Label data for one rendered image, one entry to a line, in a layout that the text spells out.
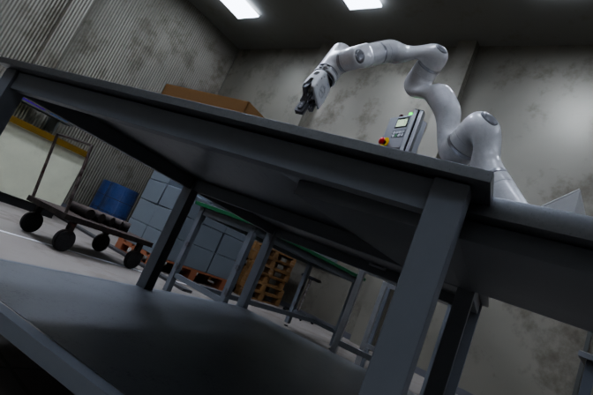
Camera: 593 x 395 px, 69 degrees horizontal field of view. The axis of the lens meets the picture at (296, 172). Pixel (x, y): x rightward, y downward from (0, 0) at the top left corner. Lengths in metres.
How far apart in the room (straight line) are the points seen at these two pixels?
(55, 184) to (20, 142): 0.66
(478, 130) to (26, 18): 8.10
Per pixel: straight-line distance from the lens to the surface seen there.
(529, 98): 7.17
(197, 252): 5.41
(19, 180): 6.14
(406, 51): 1.84
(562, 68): 7.37
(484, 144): 1.56
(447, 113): 1.70
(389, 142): 2.19
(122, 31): 9.55
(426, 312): 0.73
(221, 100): 1.02
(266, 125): 0.88
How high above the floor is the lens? 0.57
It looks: 12 degrees up
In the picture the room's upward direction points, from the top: 23 degrees clockwise
